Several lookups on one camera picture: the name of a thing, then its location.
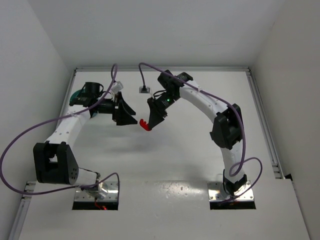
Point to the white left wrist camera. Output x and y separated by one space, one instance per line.
116 87

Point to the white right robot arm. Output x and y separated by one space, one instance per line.
226 130

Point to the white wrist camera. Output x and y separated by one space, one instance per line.
116 87
144 90

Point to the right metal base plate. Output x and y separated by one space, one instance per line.
217 193

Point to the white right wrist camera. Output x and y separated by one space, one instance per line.
144 90

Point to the aluminium table frame rail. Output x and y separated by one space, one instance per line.
270 144

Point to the teal ribbed divided container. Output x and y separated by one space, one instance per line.
83 99

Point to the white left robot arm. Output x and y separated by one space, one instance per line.
54 160

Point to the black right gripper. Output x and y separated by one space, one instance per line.
157 110

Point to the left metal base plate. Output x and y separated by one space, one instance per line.
104 192

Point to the metal base plate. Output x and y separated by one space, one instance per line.
217 193
104 192

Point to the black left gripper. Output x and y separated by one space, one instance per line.
118 108

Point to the large red lego brick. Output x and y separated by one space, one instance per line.
144 125

